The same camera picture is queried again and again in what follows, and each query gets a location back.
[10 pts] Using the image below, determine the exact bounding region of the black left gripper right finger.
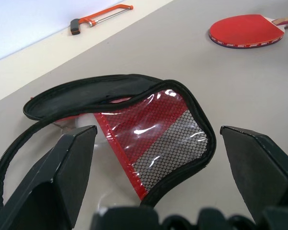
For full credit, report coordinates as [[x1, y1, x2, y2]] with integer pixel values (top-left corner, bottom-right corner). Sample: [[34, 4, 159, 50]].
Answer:
[[220, 125, 288, 223]]

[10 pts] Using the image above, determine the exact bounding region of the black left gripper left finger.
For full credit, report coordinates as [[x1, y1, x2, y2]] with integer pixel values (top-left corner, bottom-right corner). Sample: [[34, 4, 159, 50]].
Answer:
[[0, 125, 98, 230]]

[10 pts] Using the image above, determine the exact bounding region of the red black paddle case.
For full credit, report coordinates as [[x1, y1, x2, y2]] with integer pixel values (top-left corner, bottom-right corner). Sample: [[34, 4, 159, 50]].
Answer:
[[0, 73, 216, 216]]

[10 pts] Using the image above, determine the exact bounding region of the red table tennis paddle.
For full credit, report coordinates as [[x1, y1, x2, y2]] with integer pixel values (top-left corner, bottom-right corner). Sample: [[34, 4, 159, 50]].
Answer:
[[209, 13, 288, 48]]

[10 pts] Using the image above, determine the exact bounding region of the white ping pong ball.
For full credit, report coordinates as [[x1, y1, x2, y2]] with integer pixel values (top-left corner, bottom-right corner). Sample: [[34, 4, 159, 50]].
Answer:
[[75, 115, 98, 131]]

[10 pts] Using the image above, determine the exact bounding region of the orange black hacksaw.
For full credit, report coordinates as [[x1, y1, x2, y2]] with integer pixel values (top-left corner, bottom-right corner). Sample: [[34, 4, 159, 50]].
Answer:
[[70, 4, 134, 36]]

